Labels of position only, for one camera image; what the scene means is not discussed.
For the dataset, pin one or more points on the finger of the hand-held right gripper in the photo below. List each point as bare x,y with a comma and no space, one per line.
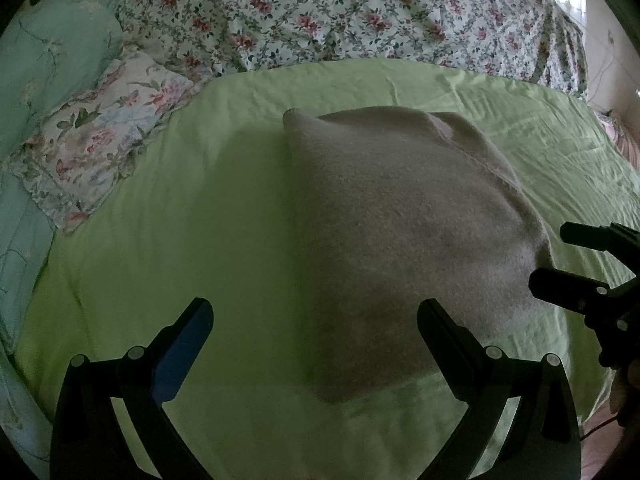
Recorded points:
587,235
565,287

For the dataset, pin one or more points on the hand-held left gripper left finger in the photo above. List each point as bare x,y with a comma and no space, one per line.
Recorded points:
182,355

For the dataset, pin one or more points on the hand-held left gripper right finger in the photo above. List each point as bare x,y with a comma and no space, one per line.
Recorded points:
442,345

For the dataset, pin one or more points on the grey towel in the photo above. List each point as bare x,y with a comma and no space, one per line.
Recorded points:
415,240

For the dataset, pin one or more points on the person's right hand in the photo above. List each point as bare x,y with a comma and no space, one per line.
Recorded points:
622,392

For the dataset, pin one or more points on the pink cloth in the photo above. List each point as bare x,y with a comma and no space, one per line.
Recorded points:
625,135

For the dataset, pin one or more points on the light green bed sheet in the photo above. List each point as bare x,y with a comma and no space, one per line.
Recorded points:
200,185

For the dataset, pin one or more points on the pale floral ruffled pillow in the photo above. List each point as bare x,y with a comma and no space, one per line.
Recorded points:
100,135

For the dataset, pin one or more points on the white floral quilt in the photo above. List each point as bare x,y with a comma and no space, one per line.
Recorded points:
350,10

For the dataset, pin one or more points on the teal floral blanket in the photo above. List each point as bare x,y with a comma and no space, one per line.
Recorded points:
50,50

